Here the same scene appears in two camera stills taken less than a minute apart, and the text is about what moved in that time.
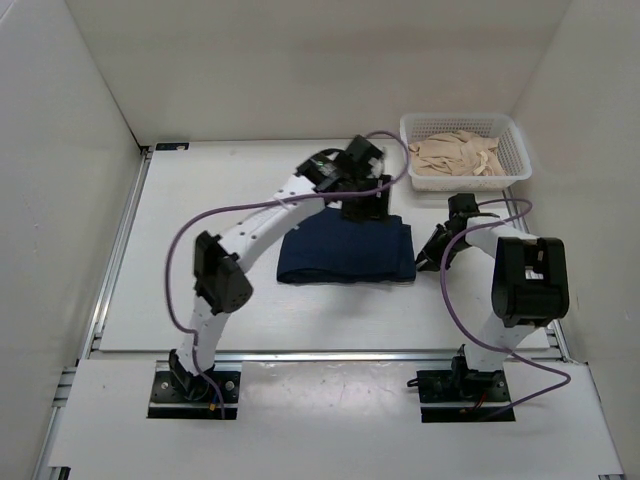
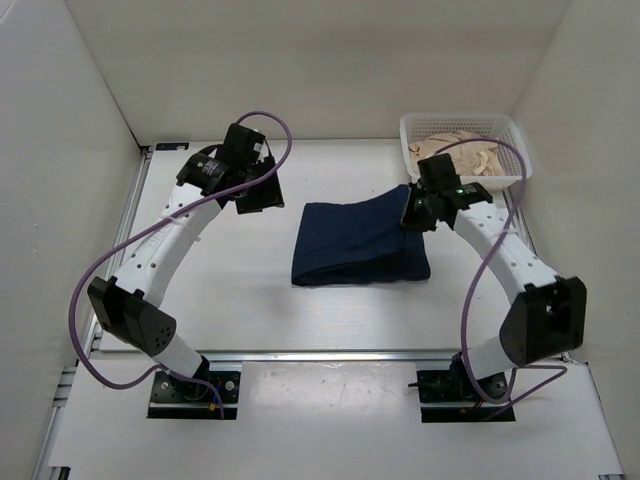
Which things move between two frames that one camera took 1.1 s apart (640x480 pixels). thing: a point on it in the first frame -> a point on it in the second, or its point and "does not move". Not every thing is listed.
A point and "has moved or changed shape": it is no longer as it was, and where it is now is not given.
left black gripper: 376,208 -> 271,196
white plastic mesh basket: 512,153 does not move
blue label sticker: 172,146 does not move
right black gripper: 430,251 -> 409,219
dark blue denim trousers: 325,247 has moved or changed shape
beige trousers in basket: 456,153 does not move
